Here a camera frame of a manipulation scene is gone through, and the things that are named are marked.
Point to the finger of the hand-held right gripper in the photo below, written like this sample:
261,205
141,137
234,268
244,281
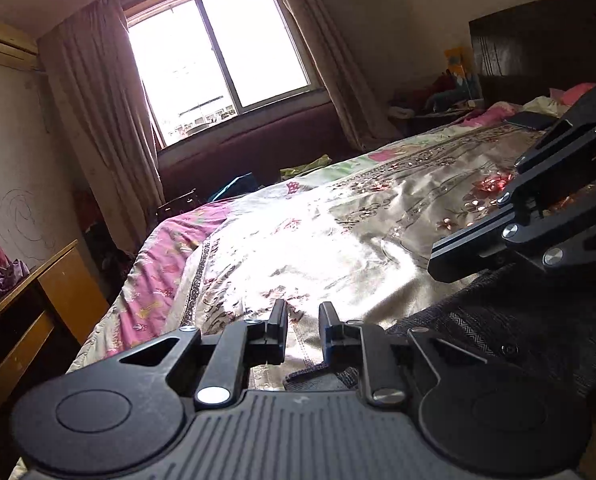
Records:
470,252
560,137

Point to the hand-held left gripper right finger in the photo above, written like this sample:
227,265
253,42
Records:
329,342

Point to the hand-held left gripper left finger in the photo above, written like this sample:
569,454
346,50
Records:
277,331

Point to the dark grey pants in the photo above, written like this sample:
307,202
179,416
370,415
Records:
528,320

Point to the black phone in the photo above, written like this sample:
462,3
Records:
530,121

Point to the light green cloth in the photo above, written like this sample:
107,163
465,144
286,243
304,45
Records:
545,106

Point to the pink pillow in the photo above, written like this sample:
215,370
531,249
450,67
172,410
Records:
575,92

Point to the dark wooden bed headboard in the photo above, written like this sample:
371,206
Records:
538,40

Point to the floral satin bedspread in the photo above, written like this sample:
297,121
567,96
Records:
328,220

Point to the yellow blue box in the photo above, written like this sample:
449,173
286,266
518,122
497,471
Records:
459,67

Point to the pink floral bed sheet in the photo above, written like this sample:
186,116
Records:
163,260

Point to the cluttered nightstand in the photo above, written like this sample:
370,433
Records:
428,110

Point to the blue bag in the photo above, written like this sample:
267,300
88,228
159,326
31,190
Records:
235,186

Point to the dark wooden chair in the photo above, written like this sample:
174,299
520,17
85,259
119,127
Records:
178,205

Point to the dark pile of clothes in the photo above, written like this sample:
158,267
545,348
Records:
110,255

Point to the dark red window bench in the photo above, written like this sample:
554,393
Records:
258,140

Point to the wooden desk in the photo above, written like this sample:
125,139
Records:
53,300

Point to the red bag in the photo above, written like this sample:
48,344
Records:
85,210

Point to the long beige curtain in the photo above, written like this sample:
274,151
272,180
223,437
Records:
328,50
98,110

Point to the purple satin cloth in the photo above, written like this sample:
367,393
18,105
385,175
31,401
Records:
10,272

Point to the sliding glass window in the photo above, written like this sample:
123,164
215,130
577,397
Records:
218,55

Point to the wall air conditioner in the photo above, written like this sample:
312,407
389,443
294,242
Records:
3,45

